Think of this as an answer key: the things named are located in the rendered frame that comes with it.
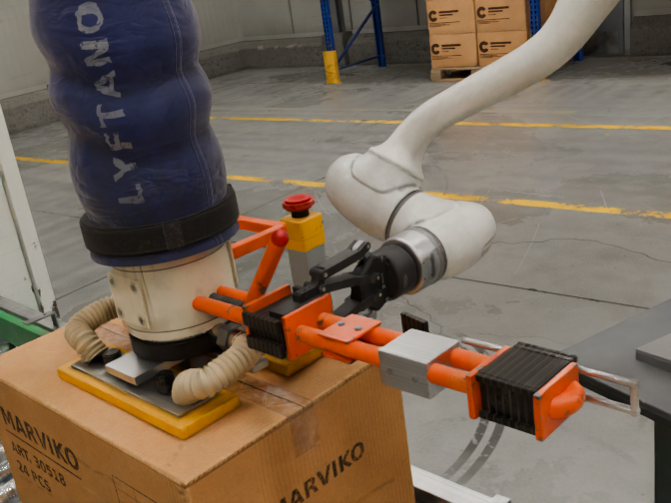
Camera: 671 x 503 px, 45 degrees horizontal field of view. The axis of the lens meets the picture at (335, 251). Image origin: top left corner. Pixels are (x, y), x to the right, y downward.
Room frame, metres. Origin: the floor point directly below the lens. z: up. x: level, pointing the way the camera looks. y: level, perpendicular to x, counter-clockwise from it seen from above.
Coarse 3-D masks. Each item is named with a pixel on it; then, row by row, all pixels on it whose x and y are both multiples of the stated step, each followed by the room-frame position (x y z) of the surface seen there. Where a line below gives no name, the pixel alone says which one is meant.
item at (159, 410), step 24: (96, 360) 1.16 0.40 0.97; (96, 384) 1.08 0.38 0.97; (120, 384) 1.06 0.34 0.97; (144, 384) 1.05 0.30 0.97; (168, 384) 1.01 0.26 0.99; (144, 408) 0.99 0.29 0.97; (168, 408) 0.97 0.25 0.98; (192, 408) 0.96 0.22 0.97; (216, 408) 0.96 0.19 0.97; (168, 432) 0.94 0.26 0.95; (192, 432) 0.93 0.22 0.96
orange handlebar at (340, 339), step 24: (240, 216) 1.44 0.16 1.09; (264, 240) 1.31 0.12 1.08; (216, 312) 1.02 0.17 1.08; (240, 312) 0.99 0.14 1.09; (312, 336) 0.89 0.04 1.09; (336, 336) 0.86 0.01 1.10; (360, 336) 0.88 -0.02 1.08; (384, 336) 0.86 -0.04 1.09; (360, 360) 0.83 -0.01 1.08; (456, 360) 0.78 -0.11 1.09; (480, 360) 0.76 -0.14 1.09; (456, 384) 0.73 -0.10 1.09; (576, 384) 0.68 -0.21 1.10; (552, 408) 0.66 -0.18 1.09; (576, 408) 0.66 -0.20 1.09
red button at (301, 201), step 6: (288, 198) 1.68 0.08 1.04; (294, 198) 1.67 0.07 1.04; (300, 198) 1.66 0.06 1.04; (306, 198) 1.66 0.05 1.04; (312, 198) 1.67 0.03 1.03; (282, 204) 1.67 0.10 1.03; (288, 204) 1.65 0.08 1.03; (294, 204) 1.64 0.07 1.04; (300, 204) 1.64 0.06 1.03; (306, 204) 1.64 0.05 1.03; (312, 204) 1.65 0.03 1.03; (288, 210) 1.65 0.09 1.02; (294, 210) 1.64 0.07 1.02; (300, 210) 1.64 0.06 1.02; (306, 210) 1.66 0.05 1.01; (294, 216) 1.66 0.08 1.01; (300, 216) 1.65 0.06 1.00; (306, 216) 1.65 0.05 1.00
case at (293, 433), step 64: (0, 384) 1.19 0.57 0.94; (64, 384) 1.13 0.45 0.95; (256, 384) 1.04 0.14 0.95; (320, 384) 1.02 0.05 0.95; (64, 448) 1.06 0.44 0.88; (128, 448) 0.92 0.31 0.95; (192, 448) 0.90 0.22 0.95; (256, 448) 0.90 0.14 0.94; (320, 448) 0.97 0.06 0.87; (384, 448) 1.06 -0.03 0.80
